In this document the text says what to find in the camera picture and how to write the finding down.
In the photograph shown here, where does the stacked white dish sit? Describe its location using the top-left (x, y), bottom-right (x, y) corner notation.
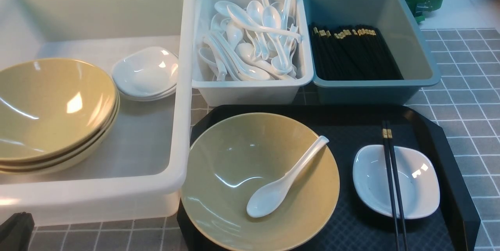
top-left (111, 46), bottom-right (180, 98)
top-left (117, 84), bottom-right (177, 102)

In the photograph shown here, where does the bottom stacked yellow bowl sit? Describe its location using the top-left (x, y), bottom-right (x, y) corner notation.
top-left (0, 98), bottom-right (120, 176)

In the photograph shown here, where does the large white plastic tub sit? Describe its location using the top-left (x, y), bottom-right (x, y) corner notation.
top-left (1, 0), bottom-right (195, 226)

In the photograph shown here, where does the stacked yellow bowl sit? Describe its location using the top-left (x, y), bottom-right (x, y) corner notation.
top-left (0, 98), bottom-right (120, 176)
top-left (0, 94), bottom-right (120, 175)
top-left (0, 57), bottom-right (117, 162)

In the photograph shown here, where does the lower stacked white dish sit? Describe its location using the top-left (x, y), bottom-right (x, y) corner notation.
top-left (117, 84), bottom-right (177, 102)

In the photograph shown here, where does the middle stacked yellow bowl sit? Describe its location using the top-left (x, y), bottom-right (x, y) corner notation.
top-left (0, 94), bottom-right (120, 175)

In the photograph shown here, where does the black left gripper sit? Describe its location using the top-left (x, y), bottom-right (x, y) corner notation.
top-left (0, 212), bottom-right (34, 251)

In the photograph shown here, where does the grey grid tablecloth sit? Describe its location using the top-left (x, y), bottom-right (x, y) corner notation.
top-left (29, 28), bottom-right (500, 251)

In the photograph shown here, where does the bundle of black chopsticks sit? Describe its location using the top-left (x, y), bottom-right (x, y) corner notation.
top-left (308, 23), bottom-right (404, 81)

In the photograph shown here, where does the black serving tray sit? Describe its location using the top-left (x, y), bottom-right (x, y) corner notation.
top-left (177, 105), bottom-right (481, 251)

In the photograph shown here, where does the white square sauce dish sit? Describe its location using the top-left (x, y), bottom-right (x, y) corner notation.
top-left (352, 144), bottom-right (440, 220)

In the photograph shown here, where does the yellow noodle bowl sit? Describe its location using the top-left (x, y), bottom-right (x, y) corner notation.
top-left (181, 113), bottom-right (340, 251)

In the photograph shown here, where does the long white spoon on top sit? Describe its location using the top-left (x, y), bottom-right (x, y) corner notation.
top-left (227, 4), bottom-right (302, 42)

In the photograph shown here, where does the white spoon bin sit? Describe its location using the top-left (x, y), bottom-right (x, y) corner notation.
top-left (191, 0), bottom-right (314, 107)

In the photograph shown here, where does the white spoon front of bin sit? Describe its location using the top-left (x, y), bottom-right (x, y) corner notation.
top-left (235, 43), bottom-right (296, 80)

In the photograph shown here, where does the blue chopstick bin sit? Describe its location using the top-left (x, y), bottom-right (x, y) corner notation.
top-left (302, 0), bottom-right (441, 105)

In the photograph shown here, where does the white soup spoon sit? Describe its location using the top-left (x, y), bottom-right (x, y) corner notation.
top-left (246, 136), bottom-right (329, 218)

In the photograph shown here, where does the top stacked white dish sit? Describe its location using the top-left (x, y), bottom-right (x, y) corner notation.
top-left (111, 46), bottom-right (180, 98)

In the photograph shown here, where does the top stacked yellow bowl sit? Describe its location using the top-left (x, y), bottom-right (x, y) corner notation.
top-left (0, 57), bottom-right (117, 162)

